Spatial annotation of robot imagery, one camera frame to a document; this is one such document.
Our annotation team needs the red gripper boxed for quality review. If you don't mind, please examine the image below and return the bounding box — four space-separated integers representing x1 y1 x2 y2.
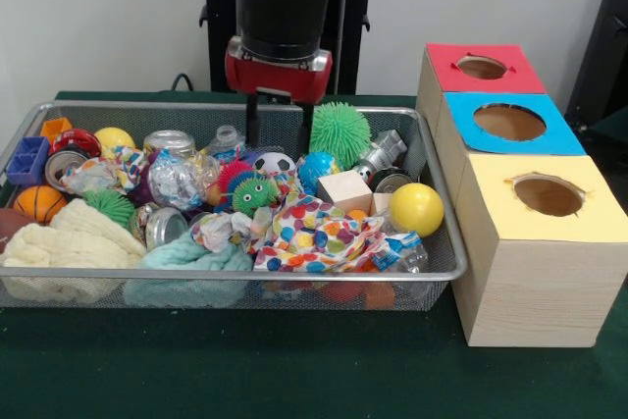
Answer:
224 51 335 159

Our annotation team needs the polka dot cloth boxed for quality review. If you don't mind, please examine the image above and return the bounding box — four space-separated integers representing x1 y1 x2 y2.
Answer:
253 191 393 274

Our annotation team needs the silver mesh bin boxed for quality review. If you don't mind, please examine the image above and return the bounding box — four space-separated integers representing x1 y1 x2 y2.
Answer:
0 100 468 312

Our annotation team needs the wooden box with three holes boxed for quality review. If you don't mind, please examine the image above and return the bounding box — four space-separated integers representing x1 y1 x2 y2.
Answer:
415 42 628 348

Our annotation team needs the small soccer ball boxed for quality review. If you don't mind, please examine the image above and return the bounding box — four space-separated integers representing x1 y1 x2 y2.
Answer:
253 152 297 175

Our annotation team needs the blue globe ball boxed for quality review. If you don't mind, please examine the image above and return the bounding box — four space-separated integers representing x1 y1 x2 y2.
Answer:
297 151 343 194

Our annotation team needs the large green spiky ball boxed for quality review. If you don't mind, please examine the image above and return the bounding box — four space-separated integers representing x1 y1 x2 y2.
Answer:
308 102 373 170

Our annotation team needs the green-headed spiky caterpillar toy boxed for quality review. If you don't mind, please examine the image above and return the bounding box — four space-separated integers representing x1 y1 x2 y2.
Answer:
215 158 288 219

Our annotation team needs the wooden cube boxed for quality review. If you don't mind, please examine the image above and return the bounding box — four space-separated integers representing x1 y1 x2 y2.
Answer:
316 169 374 217

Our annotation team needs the large yellow ball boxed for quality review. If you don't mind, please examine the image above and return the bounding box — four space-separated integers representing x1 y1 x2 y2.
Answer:
388 182 445 237

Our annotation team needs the cream knitted cloth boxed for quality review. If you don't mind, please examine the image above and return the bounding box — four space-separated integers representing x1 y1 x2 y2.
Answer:
0 197 148 269

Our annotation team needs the dark green tablecloth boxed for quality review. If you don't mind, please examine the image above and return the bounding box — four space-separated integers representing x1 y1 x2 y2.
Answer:
0 89 628 419

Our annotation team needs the small orange basketball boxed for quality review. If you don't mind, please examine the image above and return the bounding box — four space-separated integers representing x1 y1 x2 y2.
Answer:
13 185 69 225

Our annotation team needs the purple plastic block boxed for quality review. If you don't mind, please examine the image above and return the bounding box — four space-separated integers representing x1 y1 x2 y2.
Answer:
5 135 52 188

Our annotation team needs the black stand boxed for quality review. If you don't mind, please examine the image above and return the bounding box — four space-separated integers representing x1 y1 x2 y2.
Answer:
563 0 628 121

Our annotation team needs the green-covered side table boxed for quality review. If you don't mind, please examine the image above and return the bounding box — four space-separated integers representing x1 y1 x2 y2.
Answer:
586 107 628 145

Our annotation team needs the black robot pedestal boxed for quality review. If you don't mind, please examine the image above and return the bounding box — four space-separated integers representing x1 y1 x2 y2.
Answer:
188 0 396 95

